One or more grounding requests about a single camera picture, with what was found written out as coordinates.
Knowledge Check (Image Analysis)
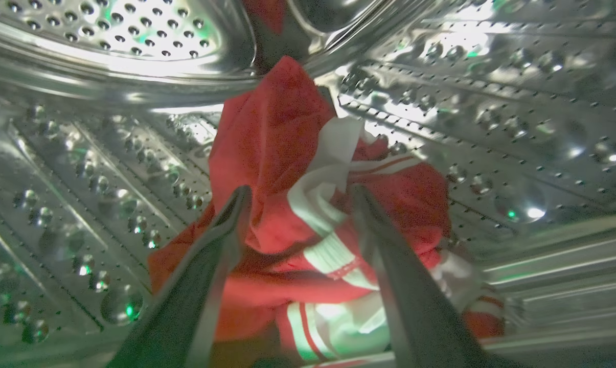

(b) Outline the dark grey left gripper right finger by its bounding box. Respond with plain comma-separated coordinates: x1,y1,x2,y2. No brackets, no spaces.
350,184,497,368

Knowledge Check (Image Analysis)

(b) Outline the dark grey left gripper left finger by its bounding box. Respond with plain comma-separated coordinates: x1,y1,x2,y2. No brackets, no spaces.
107,185,253,368

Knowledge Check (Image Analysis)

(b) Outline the stainless steel washing machine drum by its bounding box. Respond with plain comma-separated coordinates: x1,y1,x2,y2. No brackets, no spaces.
0,0,616,368

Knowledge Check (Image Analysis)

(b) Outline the red and white garment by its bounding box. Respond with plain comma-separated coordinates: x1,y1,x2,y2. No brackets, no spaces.
147,55,506,364

